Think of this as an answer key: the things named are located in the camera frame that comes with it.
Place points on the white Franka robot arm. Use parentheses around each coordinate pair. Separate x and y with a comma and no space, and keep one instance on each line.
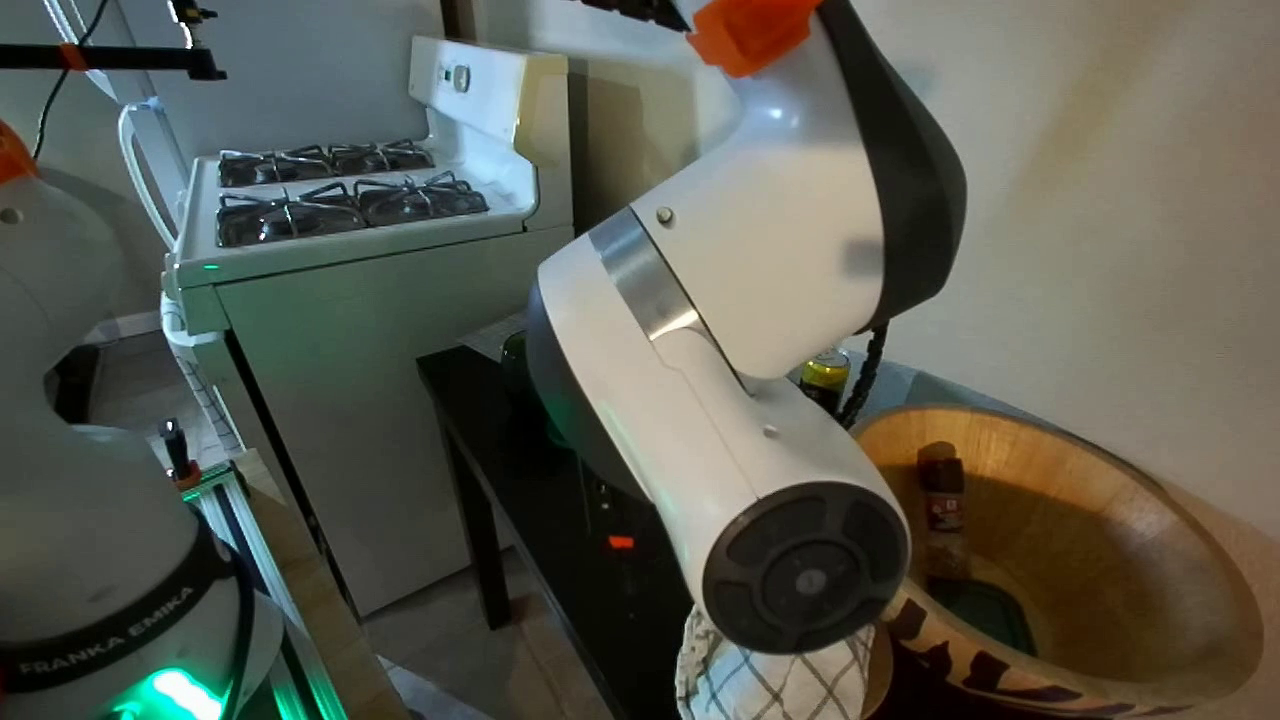
(747,267)

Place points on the large wooden zebra-pattern bowl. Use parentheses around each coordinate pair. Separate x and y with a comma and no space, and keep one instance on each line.
(1107,562)

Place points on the black table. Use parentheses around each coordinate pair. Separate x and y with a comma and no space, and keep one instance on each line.
(532,480)

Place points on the clear bottle with yellow liquid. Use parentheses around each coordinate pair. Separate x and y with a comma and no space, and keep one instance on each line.
(825,377)

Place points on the white gas stove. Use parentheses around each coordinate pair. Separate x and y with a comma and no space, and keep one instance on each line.
(362,372)

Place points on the black stove grate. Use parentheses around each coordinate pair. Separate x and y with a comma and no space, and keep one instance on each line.
(352,204)
(324,163)

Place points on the small brown bottle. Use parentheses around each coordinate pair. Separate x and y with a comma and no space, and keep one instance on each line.
(940,503)

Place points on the white checkered dish cloth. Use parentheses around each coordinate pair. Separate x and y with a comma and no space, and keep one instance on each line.
(774,684)

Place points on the aluminium frame robot table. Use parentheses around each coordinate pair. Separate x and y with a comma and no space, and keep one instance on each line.
(307,625)

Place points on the small black red-tipped post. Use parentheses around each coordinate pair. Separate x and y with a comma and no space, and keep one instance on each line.
(178,453)

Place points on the black camera stand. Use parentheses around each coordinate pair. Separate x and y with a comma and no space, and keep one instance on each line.
(104,58)

